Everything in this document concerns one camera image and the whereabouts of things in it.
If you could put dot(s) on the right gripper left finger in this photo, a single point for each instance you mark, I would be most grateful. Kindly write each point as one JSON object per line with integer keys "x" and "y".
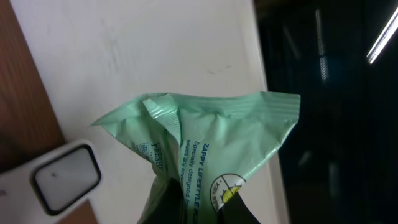
{"x": 165, "y": 204}

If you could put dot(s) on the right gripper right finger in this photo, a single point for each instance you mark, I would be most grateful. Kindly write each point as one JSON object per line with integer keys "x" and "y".
{"x": 235, "y": 212}

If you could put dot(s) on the teal wet wipes pack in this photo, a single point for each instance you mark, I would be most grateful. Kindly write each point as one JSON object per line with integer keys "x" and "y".
{"x": 211, "y": 145}

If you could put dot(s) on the white barcode scanner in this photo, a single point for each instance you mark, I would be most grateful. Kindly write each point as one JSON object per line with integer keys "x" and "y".
{"x": 49, "y": 187}

